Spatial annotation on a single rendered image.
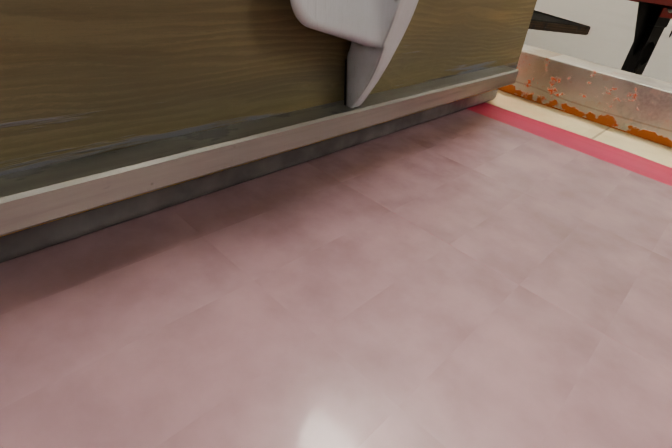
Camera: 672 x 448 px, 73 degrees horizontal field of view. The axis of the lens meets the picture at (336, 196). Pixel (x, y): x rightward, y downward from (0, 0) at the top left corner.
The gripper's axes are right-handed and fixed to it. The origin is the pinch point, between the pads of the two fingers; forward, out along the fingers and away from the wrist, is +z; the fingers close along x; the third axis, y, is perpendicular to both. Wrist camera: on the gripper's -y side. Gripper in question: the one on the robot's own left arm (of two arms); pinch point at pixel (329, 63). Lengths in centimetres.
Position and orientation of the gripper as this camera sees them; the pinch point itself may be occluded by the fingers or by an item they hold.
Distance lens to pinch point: 22.6
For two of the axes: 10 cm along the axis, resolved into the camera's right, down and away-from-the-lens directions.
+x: 7.2, 4.2, -5.6
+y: -6.9, 3.1, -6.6
